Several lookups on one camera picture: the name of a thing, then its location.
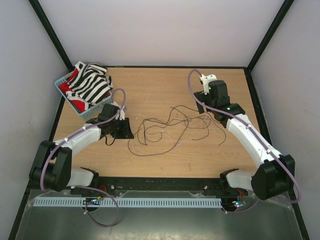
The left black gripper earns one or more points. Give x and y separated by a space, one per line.
126 132

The light blue plastic basket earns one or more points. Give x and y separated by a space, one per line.
93 108

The red cloth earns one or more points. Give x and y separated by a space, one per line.
79 104

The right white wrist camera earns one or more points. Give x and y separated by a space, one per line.
205 80

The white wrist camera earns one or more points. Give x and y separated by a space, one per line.
121 114
205 80

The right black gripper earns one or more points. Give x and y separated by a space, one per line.
201 96

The black white striped cloth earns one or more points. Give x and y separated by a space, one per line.
92 82

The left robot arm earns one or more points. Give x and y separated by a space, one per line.
52 166

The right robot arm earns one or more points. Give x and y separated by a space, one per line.
275 171

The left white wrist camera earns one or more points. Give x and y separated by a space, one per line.
121 114

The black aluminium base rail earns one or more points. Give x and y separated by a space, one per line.
207 186

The light blue slotted cable duct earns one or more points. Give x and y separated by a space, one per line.
208 203

